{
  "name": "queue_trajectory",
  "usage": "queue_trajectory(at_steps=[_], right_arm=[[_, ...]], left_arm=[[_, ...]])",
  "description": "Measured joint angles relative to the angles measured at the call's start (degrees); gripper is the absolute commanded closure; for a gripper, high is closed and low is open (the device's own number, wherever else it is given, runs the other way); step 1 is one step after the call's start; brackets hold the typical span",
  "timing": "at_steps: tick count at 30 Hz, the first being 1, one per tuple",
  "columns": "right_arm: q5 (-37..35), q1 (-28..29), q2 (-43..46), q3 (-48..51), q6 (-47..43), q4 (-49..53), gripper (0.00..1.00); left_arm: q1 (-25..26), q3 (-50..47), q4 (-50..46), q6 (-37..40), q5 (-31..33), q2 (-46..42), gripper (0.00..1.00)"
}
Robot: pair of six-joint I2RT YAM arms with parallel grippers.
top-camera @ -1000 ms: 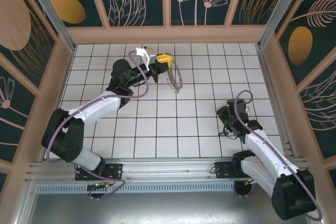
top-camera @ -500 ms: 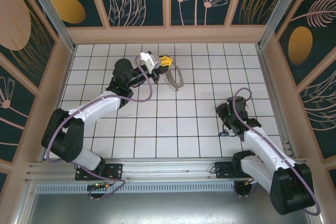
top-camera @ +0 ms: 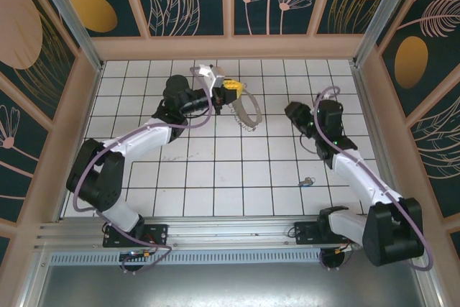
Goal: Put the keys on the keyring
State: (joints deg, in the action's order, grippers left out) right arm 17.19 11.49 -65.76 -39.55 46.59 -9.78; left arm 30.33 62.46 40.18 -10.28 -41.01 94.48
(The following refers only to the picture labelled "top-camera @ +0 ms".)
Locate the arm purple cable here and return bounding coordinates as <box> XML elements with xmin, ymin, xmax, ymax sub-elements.
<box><xmin>73</xmin><ymin>65</ymin><xmax>213</xmax><ymax>275</ymax></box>
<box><xmin>313</xmin><ymin>86</ymin><xmax>433</xmax><ymax>272</ymax></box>

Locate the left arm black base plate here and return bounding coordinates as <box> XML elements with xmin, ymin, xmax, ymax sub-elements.
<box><xmin>103</xmin><ymin>223</ymin><xmax>170</xmax><ymax>249</ymax></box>

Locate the brushed metal sheet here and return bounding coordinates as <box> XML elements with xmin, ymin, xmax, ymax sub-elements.
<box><xmin>21</xmin><ymin>262</ymin><xmax>443</xmax><ymax>307</ymax></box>

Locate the slotted grey cable duct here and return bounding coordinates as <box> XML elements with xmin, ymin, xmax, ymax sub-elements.
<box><xmin>48</xmin><ymin>249</ymin><xmax>421</xmax><ymax>265</ymax></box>

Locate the curved metal strip with keyrings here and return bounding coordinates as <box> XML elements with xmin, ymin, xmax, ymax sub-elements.
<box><xmin>228</xmin><ymin>86</ymin><xmax>260</xmax><ymax>132</ymax></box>

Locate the base wire bundle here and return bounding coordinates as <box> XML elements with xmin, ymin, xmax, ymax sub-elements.
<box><xmin>318</xmin><ymin>229</ymin><xmax>362</xmax><ymax>272</ymax></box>
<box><xmin>118</xmin><ymin>248</ymin><xmax>162</xmax><ymax>275</ymax></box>

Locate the aluminium side rail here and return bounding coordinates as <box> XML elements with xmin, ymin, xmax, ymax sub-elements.
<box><xmin>350</xmin><ymin>61</ymin><xmax>409</xmax><ymax>219</ymax></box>

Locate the aluminium mounting rail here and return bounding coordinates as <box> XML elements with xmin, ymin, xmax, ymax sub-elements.
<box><xmin>34</xmin><ymin>216</ymin><xmax>428</xmax><ymax>252</ymax></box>

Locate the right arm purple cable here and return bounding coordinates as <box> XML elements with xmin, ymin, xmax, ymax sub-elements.
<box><xmin>313</xmin><ymin>86</ymin><xmax>433</xmax><ymax>272</ymax></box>

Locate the aluminium corner post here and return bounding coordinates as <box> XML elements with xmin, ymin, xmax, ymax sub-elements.
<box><xmin>352</xmin><ymin>0</ymin><xmax>432</xmax><ymax>68</ymax></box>
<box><xmin>29</xmin><ymin>0</ymin><xmax>106</xmax><ymax>73</ymax></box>

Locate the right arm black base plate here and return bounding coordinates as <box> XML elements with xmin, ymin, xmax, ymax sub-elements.
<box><xmin>293</xmin><ymin>219</ymin><xmax>361</xmax><ymax>249</ymax></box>

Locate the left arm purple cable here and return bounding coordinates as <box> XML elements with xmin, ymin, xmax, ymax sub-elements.
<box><xmin>73</xmin><ymin>65</ymin><xmax>213</xmax><ymax>275</ymax></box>

